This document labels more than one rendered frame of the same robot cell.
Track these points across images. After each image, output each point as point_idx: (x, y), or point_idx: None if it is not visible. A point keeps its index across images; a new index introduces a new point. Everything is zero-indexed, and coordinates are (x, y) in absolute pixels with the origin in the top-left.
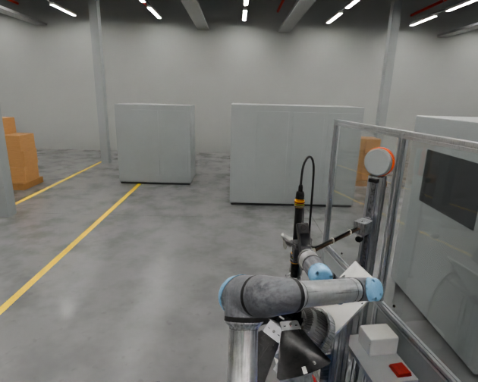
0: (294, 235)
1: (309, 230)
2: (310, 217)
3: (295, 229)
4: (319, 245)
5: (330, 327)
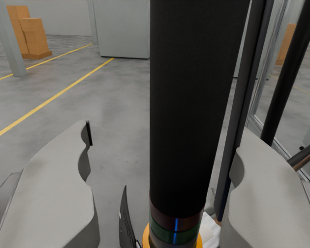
0: (155, 152)
1: (275, 109)
2: None
3: (159, 95)
4: (293, 163)
5: None
